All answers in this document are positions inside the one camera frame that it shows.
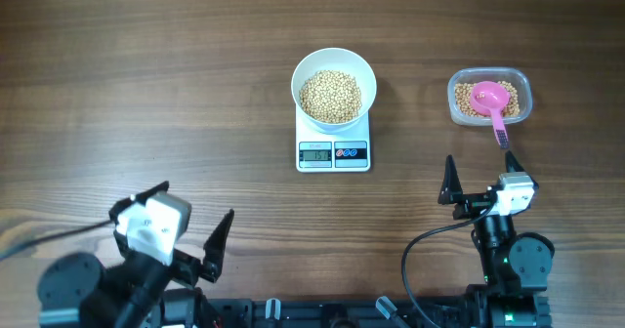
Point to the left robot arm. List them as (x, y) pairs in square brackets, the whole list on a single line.
[(154, 286)]

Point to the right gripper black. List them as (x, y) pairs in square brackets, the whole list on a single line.
[(471, 203)]

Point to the white digital kitchen scale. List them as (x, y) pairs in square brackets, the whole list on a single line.
[(334, 148)]

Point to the pink plastic measuring scoop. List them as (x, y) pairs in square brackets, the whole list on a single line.
[(489, 99)]

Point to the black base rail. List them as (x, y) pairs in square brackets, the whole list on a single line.
[(458, 311)]

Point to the white bowl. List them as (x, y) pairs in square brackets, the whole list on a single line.
[(336, 59)]

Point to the soybeans pile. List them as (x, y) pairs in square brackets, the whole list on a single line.
[(331, 96)]

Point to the clear plastic container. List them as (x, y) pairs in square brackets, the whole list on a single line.
[(461, 84)]

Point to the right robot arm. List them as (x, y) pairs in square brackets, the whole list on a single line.
[(515, 266)]

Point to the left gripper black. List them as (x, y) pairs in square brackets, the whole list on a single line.
[(189, 267)]

